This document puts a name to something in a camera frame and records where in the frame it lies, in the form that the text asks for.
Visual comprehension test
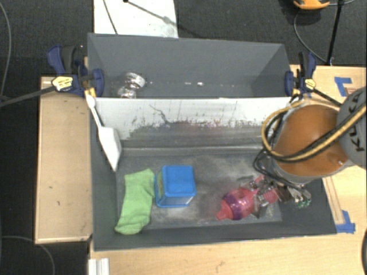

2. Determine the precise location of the pale wood board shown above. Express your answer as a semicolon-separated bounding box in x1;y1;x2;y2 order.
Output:
34;76;94;245

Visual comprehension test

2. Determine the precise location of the white plastic scoop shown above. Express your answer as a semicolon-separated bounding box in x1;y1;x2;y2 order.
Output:
84;93;123;172

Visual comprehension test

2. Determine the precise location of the blue lidded plastic container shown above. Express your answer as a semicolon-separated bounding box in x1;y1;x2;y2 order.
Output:
154;164;198;209

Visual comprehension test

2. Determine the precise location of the pink plastic bottle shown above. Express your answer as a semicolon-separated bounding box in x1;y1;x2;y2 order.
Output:
216;175;280;222

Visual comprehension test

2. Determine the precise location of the grey metal bin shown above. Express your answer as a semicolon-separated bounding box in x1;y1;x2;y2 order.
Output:
87;32;338;252

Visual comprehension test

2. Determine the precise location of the green cloth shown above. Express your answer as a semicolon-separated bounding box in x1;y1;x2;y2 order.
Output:
114;168;156;235

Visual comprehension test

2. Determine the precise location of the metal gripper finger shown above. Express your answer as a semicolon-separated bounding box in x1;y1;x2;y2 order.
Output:
255;194;272;219
248;179;273;192

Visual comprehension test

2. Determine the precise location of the clear glass thing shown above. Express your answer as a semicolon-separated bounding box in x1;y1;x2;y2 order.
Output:
115;72;147;100

